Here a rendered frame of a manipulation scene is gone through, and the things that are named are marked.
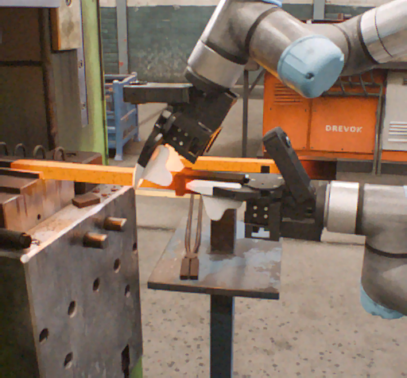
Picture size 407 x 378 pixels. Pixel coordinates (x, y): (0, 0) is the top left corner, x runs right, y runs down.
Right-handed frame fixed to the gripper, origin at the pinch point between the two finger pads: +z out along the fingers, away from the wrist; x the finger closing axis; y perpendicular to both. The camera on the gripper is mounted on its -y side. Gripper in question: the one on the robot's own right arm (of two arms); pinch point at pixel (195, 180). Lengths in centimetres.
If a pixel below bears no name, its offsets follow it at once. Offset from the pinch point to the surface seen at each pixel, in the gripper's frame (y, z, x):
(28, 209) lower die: 5.7, 27.4, -6.4
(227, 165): 6.7, 3.0, 30.0
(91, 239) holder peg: 13.0, 19.7, 0.0
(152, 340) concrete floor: 101, 49, 86
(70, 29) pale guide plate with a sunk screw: -22, 39, 29
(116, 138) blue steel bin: 81, 188, 326
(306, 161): 5.0, -13.5, 32.7
